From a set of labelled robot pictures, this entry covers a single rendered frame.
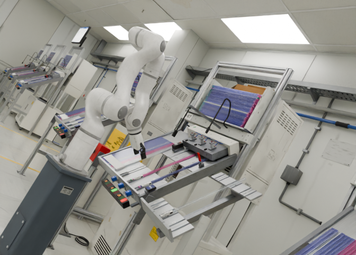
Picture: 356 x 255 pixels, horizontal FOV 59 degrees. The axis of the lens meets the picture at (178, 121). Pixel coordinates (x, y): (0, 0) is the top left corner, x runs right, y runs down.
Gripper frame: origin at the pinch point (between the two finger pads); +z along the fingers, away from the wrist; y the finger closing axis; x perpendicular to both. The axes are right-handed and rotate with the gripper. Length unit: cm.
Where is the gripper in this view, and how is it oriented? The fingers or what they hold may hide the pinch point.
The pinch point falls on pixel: (140, 155)
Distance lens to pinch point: 192.3
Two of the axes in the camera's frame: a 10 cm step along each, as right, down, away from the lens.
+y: 5.6, 2.1, -8.0
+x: 8.2, -3.2, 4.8
